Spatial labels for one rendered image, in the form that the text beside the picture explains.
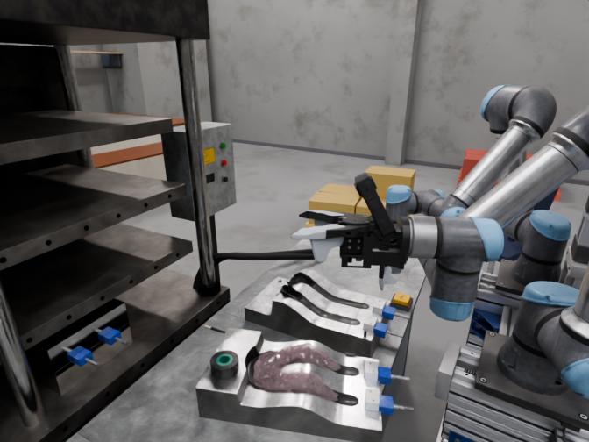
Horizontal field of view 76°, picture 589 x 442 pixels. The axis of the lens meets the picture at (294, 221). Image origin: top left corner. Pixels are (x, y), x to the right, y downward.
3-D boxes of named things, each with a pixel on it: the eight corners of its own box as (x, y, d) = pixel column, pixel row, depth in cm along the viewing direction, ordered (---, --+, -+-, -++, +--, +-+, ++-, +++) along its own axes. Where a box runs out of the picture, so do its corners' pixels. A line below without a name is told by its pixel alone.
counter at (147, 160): (205, 190, 565) (201, 144, 539) (73, 237, 410) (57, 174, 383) (176, 184, 598) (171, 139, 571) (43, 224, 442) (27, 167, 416)
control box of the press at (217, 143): (251, 367, 232) (237, 124, 177) (221, 402, 207) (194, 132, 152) (222, 355, 241) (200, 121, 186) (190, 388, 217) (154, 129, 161)
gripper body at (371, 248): (337, 267, 65) (408, 271, 64) (338, 219, 63) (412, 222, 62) (337, 253, 73) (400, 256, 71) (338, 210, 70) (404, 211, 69)
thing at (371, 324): (403, 338, 127) (405, 325, 125) (400, 347, 123) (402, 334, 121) (366, 327, 133) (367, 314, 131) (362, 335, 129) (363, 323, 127)
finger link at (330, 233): (330, 241, 60) (372, 233, 64) (331, 231, 59) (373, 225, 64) (315, 233, 64) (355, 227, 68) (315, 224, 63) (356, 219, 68)
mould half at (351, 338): (388, 319, 147) (392, 290, 142) (369, 362, 125) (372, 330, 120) (277, 288, 168) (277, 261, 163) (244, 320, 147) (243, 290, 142)
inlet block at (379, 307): (410, 320, 136) (412, 308, 134) (408, 329, 132) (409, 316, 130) (374, 310, 142) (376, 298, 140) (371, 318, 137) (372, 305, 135)
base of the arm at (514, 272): (560, 274, 132) (567, 250, 128) (562, 295, 120) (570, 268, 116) (511, 264, 139) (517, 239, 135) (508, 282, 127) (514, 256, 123)
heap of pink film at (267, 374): (341, 360, 118) (343, 340, 115) (337, 407, 102) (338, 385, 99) (261, 351, 122) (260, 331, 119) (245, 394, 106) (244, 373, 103)
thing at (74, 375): (133, 342, 137) (124, 302, 130) (61, 395, 115) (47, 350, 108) (49, 305, 158) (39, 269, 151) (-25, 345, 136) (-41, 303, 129)
